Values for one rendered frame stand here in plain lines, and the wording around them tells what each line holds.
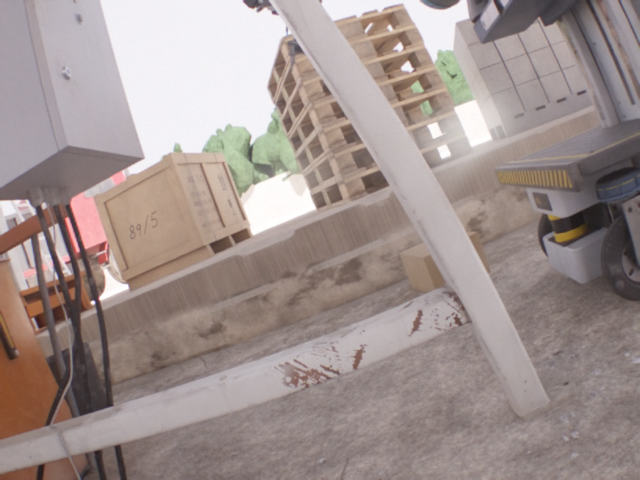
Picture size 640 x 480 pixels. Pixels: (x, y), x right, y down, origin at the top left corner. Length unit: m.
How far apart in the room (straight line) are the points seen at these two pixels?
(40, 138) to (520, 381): 0.83
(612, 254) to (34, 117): 1.04
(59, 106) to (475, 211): 1.80
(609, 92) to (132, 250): 3.56
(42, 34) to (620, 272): 1.12
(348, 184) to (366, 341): 2.30
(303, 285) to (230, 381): 1.56
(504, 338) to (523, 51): 3.22
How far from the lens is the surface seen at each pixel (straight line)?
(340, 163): 3.03
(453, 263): 0.72
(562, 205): 1.13
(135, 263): 4.23
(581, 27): 1.45
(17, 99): 0.95
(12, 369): 1.37
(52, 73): 0.92
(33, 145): 0.91
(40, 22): 0.97
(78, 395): 1.97
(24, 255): 9.97
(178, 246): 4.01
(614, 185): 1.01
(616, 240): 1.03
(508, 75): 3.82
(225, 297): 2.35
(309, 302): 2.30
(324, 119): 3.05
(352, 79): 0.70
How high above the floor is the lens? 0.41
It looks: 3 degrees down
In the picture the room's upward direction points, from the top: 22 degrees counter-clockwise
